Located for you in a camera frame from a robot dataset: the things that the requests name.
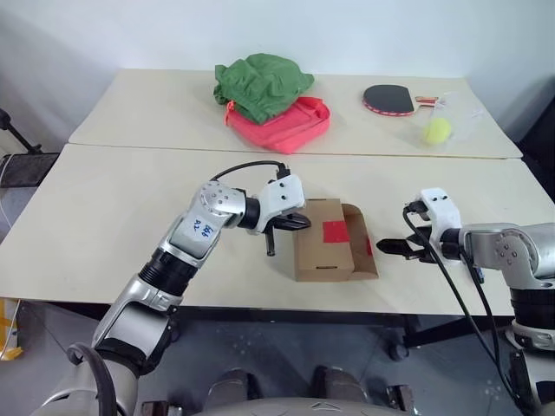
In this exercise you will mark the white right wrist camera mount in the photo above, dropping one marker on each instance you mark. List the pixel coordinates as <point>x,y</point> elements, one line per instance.
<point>442,212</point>

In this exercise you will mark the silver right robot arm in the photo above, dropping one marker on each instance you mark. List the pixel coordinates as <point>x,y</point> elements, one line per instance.
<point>511,247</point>

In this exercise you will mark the dark object beside table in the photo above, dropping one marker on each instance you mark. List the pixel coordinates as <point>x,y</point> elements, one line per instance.
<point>539,130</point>

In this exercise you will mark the black stand pole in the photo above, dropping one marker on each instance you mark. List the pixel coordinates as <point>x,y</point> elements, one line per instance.
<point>17,136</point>

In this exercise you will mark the pink fabric bag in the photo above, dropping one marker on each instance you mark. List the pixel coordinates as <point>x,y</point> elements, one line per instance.
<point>295,130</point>

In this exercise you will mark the clear plastic bag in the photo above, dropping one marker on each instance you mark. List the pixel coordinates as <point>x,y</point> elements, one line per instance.
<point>464,117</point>

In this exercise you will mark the dark rounded shape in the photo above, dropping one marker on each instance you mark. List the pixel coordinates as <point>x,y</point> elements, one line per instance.
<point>234,385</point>
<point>340,383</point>

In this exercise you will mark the brown cardboard box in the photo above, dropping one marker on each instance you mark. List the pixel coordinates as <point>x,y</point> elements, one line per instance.
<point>321,255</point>

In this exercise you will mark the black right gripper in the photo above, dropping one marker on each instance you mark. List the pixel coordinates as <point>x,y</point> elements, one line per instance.
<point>427,248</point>

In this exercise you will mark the yellow object on floor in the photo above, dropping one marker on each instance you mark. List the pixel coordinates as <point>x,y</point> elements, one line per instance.
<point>6,329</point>

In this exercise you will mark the green fabric bag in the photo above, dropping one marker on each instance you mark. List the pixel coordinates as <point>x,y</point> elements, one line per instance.
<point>260,82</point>

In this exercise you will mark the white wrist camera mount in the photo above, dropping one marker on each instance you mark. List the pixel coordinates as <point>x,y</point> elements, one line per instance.
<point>284,190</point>
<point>442,212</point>

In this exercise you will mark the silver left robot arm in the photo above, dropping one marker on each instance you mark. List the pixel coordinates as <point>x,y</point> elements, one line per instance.
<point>173,264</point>

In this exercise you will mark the black caster wheel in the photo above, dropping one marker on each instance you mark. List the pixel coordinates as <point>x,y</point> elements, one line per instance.
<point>398,350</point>

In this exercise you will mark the black table frame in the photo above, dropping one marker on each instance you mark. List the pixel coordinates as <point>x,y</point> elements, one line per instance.
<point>303,314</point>

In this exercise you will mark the black padded block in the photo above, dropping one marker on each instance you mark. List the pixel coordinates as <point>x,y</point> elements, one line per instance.
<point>26,169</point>

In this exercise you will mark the silver robot torso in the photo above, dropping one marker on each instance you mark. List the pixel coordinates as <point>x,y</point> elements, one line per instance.
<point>316,408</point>

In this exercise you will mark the black table tennis paddle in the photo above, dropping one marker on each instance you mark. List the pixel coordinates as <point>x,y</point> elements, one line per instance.
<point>388,99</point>

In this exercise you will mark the white handwritten label sticker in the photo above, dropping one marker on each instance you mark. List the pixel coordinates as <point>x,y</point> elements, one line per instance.
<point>203,227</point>

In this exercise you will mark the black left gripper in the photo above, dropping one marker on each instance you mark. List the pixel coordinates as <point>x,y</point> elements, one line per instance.
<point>281,222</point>

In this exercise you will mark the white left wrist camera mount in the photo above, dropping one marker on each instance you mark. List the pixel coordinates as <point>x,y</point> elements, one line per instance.
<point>284,190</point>

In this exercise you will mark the yellow tennis ball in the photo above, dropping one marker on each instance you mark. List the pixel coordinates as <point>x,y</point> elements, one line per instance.
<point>436,131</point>

